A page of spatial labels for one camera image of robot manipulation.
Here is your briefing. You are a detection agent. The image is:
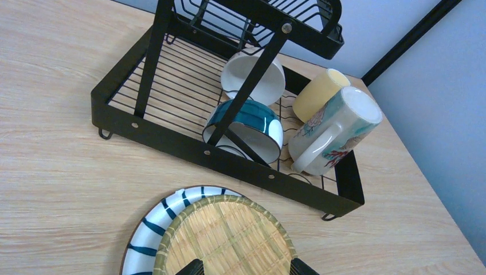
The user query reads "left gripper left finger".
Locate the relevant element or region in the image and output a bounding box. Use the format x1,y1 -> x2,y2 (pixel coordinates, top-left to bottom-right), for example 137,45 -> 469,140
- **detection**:
176,259 -> 205,275

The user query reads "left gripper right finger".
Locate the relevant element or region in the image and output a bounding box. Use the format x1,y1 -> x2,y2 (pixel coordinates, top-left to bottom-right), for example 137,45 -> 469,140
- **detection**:
290,258 -> 319,275

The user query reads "woven bamboo plate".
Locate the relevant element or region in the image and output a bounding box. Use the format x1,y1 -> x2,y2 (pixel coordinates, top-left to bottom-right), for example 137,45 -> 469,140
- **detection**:
153,195 -> 298,274

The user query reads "beige mug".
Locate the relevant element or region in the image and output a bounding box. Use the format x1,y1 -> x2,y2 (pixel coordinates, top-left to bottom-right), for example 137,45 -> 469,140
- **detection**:
288,87 -> 383,175

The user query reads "teal patterned white bowl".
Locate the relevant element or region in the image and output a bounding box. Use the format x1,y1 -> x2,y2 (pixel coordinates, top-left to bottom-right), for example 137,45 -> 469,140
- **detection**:
202,99 -> 284,164

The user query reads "yellow mug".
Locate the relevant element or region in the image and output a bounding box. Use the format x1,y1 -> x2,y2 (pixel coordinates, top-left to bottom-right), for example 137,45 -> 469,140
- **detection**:
292,68 -> 351,123

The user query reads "plain white bowl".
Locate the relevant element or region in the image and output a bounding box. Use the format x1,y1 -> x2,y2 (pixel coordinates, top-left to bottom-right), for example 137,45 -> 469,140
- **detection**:
220,50 -> 287,107

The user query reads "blue striped white plate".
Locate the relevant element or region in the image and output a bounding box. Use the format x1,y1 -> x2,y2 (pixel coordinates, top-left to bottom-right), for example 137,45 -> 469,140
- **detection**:
120,186 -> 242,274

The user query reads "black wire dish rack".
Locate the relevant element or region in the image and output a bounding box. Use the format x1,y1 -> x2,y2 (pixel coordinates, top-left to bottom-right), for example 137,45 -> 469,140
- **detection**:
91,1 -> 365,221

